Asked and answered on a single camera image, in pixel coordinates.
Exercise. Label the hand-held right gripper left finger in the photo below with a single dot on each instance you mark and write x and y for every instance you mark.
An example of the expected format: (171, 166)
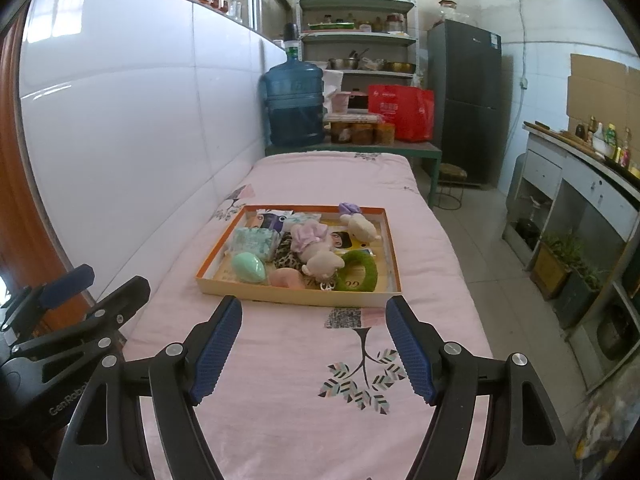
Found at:
(217, 355)

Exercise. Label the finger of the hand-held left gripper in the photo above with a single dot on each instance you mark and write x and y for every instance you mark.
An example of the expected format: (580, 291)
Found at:
(67, 280)
(110, 305)

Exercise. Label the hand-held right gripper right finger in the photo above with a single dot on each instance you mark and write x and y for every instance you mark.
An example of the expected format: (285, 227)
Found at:
(410, 352)

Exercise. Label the green sponge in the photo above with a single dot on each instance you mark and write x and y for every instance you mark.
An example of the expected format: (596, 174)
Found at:
(247, 266)

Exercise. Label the orange-rimmed cardboard box tray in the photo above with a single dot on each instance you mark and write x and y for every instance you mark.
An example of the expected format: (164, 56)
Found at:
(300, 297)

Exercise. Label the peach makeup sponge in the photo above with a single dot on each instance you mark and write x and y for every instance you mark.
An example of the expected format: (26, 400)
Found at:
(286, 277)

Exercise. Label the green tissue pack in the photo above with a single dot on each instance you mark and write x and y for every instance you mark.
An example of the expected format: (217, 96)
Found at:
(255, 242)

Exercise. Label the leopard print scrunchie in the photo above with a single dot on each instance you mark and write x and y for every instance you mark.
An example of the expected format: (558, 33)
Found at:
(287, 258)

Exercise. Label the beige plush toy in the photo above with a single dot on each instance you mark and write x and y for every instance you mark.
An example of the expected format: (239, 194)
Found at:
(322, 262)
(362, 227)

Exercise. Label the yellow face mask packet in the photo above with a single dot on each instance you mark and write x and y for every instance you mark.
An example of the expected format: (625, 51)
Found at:
(347, 241)

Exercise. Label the pale pink scrunchie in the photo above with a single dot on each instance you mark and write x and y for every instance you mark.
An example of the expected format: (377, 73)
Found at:
(307, 235)

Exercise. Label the purple scrunchie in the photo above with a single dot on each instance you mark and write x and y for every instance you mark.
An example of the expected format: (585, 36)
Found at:
(348, 208)

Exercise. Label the pale green plastic packet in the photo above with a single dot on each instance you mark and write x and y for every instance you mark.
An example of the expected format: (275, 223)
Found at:
(302, 219)

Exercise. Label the brown planter box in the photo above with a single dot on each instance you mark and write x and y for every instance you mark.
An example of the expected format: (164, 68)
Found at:
(550, 265)

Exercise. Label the dark planter box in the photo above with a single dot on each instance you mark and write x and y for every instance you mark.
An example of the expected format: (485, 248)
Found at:
(575, 292)

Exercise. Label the round wicker stool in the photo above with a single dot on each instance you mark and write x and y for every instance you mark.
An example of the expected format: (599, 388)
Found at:
(452, 175)

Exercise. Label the pink printed bed blanket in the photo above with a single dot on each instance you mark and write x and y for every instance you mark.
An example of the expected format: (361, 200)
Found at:
(310, 180)

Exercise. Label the black wok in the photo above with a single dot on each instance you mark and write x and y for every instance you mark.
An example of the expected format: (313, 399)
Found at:
(615, 335)

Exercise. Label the brown food jar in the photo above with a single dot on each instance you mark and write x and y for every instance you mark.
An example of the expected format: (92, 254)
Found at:
(340, 132)
(384, 132)
(362, 133)

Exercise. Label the flat clear plastic container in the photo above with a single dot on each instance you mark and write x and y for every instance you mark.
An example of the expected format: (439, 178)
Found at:
(352, 119)

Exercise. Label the grey kitchen counter cabinet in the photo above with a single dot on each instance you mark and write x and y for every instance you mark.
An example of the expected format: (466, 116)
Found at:
(585, 185)

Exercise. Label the red shopping bag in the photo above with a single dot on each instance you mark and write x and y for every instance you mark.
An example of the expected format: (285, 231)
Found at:
(402, 110)

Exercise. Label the dark grey fridge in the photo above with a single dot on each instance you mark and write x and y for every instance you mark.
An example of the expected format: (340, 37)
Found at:
(467, 105)

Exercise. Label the pink white small appliance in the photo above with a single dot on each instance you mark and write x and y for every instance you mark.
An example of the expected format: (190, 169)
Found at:
(345, 102)

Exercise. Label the blue water jug with pump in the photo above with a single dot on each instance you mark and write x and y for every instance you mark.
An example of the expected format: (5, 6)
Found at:
(292, 105)

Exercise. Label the white plastic bag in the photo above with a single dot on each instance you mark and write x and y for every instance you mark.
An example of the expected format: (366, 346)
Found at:
(332, 82)

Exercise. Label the white bottle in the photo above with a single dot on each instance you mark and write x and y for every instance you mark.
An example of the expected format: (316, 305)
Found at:
(598, 139)

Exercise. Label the brass bowl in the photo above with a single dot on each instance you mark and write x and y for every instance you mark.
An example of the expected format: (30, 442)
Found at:
(400, 66)

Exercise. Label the dark sauce bottle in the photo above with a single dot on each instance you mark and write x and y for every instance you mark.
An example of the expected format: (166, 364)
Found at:
(591, 127)

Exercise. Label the yellow-green bottle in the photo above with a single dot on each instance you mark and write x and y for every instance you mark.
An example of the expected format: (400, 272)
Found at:
(611, 137)

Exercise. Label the steel pot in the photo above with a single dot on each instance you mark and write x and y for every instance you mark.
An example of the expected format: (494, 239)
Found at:
(342, 63)

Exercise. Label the white shelf rack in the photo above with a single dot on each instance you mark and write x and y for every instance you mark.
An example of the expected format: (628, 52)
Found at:
(357, 45)

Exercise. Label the glass jar on fridge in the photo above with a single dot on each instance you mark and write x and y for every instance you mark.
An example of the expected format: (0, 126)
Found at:
(446, 10)

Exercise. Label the brown wooden door frame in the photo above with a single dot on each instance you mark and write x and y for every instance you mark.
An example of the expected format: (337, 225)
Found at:
(20, 185)

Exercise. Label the cardboard sheet on wall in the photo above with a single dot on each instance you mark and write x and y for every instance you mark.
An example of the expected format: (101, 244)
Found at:
(600, 87)

